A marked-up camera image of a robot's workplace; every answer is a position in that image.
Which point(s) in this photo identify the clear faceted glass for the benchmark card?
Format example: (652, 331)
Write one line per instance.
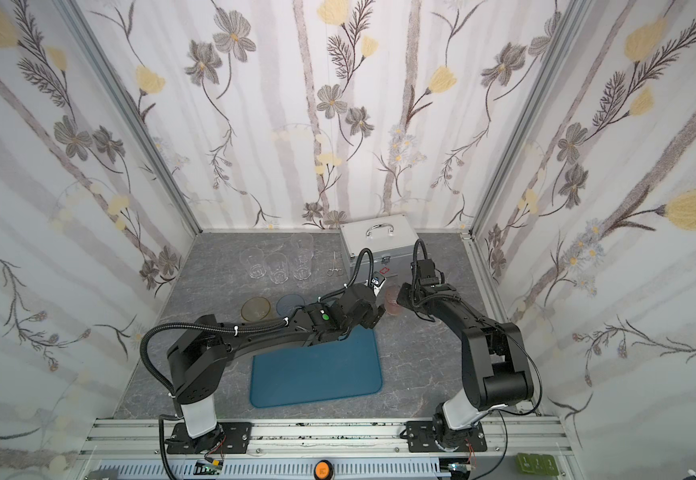
(303, 249)
(253, 261)
(277, 267)

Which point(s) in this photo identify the orange black knob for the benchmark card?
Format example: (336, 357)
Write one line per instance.
(324, 470)

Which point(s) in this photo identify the pink plastic cup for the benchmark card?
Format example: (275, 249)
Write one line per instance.
(392, 307)

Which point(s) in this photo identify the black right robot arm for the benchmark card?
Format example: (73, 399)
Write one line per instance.
(496, 370)

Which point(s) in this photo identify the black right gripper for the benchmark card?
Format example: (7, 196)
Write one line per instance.
(409, 297)

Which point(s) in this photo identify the silver aluminium first aid case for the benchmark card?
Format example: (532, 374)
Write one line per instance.
(390, 238)

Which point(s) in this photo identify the green circuit board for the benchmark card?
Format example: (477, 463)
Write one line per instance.
(537, 464)

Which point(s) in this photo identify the teal plastic tray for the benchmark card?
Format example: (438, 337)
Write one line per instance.
(331, 371)

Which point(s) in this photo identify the blue plastic cup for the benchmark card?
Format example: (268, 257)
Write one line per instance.
(287, 305)

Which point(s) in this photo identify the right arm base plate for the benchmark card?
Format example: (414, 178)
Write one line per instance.
(434, 436)

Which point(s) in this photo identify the yellow plastic cup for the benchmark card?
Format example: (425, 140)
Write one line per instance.
(256, 309)

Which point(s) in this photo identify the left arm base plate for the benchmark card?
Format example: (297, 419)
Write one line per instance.
(234, 438)

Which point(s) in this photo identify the silver surgical forceps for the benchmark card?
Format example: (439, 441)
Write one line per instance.
(336, 267)

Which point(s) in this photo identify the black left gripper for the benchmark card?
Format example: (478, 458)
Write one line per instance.
(375, 306)

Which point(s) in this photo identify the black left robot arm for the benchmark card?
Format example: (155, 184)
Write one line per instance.
(197, 360)

